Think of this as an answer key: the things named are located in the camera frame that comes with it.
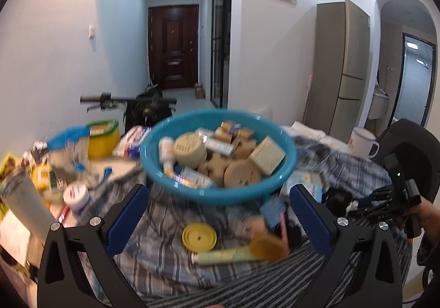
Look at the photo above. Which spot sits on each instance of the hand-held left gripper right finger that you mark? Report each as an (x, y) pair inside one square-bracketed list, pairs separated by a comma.
[(309, 222)]

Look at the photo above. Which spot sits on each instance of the clear plastic bag blue edge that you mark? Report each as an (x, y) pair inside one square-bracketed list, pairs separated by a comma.
[(82, 163)]

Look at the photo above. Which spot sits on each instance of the white towel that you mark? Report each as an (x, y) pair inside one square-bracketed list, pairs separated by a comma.
[(306, 129)]

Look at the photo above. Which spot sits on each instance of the round cream jar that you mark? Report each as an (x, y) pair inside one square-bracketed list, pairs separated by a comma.
[(189, 151)]

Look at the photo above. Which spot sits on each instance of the round beige disc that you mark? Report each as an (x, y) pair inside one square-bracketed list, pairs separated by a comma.
[(242, 173)]

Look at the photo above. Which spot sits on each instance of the white washbasin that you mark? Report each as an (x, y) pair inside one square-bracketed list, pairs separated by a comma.
[(380, 105)]

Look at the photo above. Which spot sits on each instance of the yellow round lid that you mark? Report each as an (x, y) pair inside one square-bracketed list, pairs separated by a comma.
[(199, 238)]

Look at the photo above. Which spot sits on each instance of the black framed sliding door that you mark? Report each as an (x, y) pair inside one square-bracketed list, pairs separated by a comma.
[(220, 53)]

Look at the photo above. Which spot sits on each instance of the brown door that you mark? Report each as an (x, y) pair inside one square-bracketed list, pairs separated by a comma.
[(173, 46)]

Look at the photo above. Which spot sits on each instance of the person's right hand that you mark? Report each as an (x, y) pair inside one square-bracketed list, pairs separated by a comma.
[(428, 217)]

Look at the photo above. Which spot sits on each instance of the blue small packet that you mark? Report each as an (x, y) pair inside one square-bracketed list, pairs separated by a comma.
[(271, 213)]

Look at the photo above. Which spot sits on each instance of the white mug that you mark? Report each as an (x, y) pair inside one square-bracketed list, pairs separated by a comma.
[(361, 143)]

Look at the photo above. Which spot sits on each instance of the light green tube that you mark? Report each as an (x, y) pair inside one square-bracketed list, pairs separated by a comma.
[(223, 255)]

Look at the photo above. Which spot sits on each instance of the wet wipes pack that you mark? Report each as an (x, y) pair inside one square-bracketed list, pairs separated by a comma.
[(134, 137)]

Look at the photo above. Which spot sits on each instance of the yellow container green lid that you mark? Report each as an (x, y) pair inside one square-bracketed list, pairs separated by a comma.
[(101, 146)]

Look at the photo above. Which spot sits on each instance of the white green medicine box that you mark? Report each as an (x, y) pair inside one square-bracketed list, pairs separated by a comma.
[(220, 147)]

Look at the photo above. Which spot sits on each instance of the blue plastic basin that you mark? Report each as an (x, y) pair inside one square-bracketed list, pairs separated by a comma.
[(240, 196)]

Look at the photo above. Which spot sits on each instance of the white wall switch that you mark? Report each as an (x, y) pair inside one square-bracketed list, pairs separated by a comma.
[(91, 31)]

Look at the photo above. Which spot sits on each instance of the dark framed glass door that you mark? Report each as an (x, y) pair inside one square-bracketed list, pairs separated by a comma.
[(416, 81)]

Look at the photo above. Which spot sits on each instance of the yellow snack packets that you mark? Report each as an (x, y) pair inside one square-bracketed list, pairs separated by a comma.
[(39, 173)]

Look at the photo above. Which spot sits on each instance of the small cardboard box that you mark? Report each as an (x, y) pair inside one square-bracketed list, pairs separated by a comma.
[(199, 91)]

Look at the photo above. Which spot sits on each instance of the black round case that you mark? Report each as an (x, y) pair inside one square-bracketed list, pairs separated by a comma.
[(338, 198)]

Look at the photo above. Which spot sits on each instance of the white bottle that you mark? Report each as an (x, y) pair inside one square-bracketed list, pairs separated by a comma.
[(166, 149)]

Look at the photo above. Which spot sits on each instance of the white orange medicine box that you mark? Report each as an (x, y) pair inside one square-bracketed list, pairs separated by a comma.
[(190, 179)]

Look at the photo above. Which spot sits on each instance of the brown cardboard pieces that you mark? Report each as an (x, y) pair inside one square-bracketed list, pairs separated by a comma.
[(213, 165)]

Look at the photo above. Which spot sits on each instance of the grey refrigerator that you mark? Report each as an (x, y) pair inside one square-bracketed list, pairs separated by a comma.
[(347, 70)]

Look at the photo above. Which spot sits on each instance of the white jar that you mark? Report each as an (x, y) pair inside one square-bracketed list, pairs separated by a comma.
[(75, 196)]

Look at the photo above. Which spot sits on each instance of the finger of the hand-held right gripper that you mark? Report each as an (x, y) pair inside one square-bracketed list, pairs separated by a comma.
[(380, 192), (373, 210)]

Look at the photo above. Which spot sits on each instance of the black scooter bag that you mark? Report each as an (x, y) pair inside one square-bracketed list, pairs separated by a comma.
[(144, 112)]

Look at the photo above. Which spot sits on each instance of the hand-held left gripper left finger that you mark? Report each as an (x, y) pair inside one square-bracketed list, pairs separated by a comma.
[(127, 215)]

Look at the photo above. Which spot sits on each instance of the black scooter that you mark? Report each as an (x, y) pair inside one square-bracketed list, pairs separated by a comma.
[(96, 98)]

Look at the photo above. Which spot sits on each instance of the white blue box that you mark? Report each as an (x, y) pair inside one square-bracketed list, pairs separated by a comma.
[(304, 180)]

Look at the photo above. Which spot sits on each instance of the beige box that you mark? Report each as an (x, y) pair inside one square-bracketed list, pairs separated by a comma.
[(266, 155)]

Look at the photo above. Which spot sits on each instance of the grey striped cloth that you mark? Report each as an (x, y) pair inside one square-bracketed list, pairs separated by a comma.
[(275, 280)]

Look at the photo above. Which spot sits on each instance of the blue plaid cloth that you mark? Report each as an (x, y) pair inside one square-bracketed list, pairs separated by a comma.
[(165, 218)]

